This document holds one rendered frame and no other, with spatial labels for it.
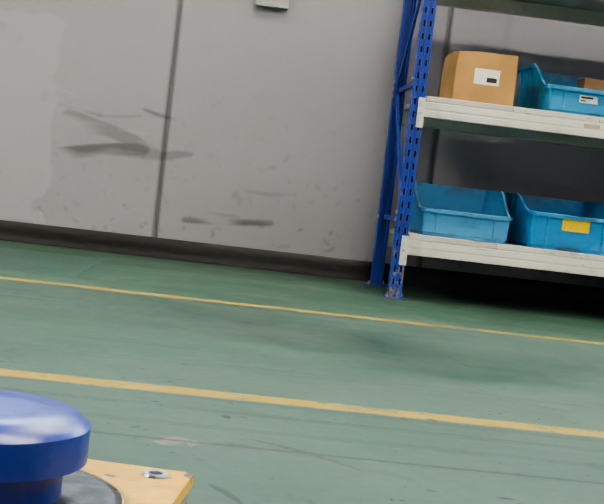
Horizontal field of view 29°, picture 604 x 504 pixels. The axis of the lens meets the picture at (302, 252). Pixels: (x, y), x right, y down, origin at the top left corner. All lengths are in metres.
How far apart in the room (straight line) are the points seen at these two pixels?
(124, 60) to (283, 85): 0.71
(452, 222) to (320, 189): 0.85
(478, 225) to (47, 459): 4.48
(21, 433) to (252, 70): 5.10
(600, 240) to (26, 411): 4.58
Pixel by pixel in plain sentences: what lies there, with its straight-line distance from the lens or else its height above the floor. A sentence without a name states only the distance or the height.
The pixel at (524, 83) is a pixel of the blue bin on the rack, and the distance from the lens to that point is 5.10.
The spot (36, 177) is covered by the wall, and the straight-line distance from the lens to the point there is 5.33.
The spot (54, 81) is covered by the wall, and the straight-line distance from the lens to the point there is 5.33.
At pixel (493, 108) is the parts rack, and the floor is 0.77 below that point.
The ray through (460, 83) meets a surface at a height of 0.86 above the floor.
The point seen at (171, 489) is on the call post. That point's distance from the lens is 0.23.
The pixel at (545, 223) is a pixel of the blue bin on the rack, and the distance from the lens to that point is 4.70.
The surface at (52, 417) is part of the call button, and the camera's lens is 0.21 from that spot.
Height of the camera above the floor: 0.37
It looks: 3 degrees down
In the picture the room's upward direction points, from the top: 7 degrees clockwise
